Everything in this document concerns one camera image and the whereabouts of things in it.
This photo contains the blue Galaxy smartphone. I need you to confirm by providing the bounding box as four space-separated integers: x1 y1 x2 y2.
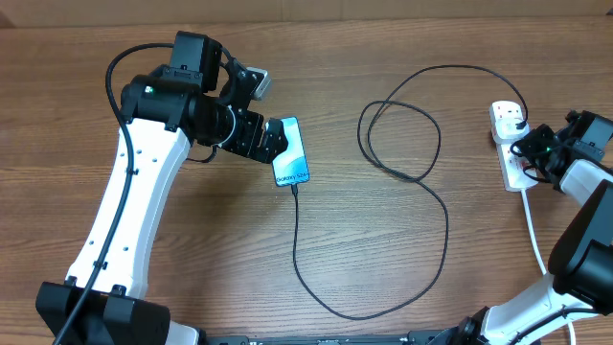
272 117 310 187

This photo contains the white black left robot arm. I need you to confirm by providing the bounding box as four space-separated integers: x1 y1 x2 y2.
35 32 296 344

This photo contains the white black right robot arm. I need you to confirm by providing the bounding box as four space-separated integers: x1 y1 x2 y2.
432 110 612 345

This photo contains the white charger plug adapter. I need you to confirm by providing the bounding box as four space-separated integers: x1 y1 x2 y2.
491 118 530 145

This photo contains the white power strip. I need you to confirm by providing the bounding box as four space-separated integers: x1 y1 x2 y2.
488 101 537 192

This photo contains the white power strip cord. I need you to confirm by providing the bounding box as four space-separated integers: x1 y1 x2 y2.
519 188 577 345

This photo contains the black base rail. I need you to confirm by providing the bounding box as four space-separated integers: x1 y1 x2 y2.
196 328 486 345

